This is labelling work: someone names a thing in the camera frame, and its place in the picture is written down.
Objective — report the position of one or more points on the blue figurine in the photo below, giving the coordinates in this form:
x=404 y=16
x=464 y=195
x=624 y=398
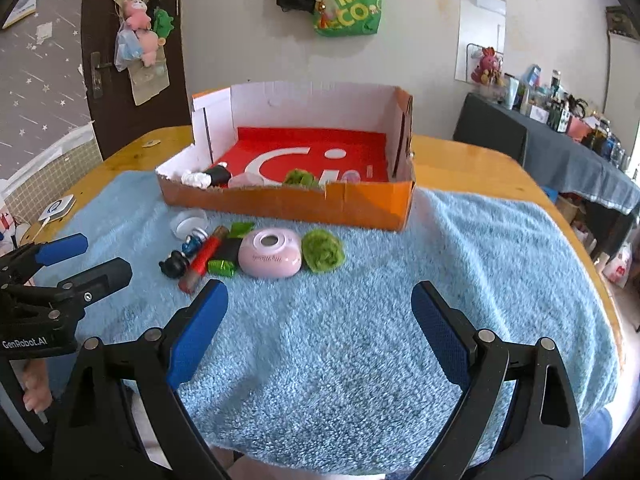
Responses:
x=195 y=245

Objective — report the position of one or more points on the pink plush with hat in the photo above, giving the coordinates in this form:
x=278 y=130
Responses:
x=136 y=14

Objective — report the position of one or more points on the beige hanging organizer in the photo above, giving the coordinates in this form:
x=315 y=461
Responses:
x=147 y=85

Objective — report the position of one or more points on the red printed sheet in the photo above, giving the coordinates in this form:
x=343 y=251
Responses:
x=250 y=140

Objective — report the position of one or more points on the small pink figurine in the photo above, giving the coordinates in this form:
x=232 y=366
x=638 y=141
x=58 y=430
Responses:
x=350 y=176

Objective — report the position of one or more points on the black packet with green ends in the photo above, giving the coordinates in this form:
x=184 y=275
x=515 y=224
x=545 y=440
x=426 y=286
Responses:
x=227 y=250

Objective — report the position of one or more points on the black mouse figurine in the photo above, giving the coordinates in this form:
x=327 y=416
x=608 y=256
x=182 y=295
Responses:
x=175 y=265

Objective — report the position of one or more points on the side table with dark cloth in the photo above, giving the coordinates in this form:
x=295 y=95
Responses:
x=550 y=160

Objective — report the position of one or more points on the pink rabbit plush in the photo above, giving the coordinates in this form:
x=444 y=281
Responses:
x=485 y=65

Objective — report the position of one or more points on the red thread-wrapped stick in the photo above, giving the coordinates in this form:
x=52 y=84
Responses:
x=205 y=255

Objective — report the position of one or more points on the green chenille knot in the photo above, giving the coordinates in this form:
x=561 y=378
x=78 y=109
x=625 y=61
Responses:
x=300 y=178

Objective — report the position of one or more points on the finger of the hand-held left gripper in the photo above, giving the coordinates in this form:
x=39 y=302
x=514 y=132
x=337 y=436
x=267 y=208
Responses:
x=62 y=250
x=102 y=277

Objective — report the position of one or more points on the blue fleece blanket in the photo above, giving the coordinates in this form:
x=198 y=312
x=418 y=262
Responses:
x=350 y=335

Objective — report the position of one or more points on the clear plastic bag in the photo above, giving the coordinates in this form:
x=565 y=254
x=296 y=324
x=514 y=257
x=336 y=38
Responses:
x=125 y=52

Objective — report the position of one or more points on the dark brown door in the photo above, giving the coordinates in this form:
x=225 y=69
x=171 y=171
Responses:
x=107 y=120

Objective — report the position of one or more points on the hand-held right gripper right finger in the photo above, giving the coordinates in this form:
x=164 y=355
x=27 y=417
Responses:
x=440 y=330

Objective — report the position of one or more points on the white plastic shopping bag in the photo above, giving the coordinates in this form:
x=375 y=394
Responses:
x=617 y=265

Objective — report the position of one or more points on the orange cardboard box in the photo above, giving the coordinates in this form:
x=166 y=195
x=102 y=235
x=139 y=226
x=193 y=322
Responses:
x=300 y=207

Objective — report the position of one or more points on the cluster of bottles and boxes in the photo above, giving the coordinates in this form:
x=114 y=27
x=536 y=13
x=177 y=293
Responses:
x=560 y=105

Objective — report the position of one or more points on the pink oval case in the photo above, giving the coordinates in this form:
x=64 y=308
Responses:
x=270 y=260

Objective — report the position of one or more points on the small wooden tag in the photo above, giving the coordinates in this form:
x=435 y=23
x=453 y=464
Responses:
x=150 y=143

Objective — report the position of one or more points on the white and black plush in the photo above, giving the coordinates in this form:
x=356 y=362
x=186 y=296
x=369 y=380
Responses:
x=220 y=175

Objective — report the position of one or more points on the round clear plastic container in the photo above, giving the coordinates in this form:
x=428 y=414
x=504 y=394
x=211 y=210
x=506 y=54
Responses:
x=187 y=222

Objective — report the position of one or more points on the person's left hand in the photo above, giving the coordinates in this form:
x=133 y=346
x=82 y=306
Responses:
x=36 y=390

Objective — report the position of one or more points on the pale pink plush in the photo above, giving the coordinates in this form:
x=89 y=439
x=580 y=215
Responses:
x=147 y=45

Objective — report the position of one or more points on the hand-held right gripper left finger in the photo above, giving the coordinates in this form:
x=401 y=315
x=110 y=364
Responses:
x=197 y=330

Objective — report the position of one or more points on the green chenille coil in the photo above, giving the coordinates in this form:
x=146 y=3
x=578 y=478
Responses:
x=324 y=252

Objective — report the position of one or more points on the wall mirror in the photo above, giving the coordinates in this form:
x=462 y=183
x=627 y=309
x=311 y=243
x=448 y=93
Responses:
x=480 y=20

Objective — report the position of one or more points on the green plush toy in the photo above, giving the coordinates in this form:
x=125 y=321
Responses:
x=162 y=22

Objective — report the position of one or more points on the square clear plastic box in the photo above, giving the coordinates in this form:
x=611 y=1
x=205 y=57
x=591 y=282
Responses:
x=245 y=181

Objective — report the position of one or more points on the red hanging charm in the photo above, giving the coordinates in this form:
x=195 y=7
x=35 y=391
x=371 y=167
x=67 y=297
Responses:
x=326 y=15

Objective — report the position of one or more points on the white flat device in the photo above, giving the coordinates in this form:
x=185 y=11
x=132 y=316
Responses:
x=57 y=208

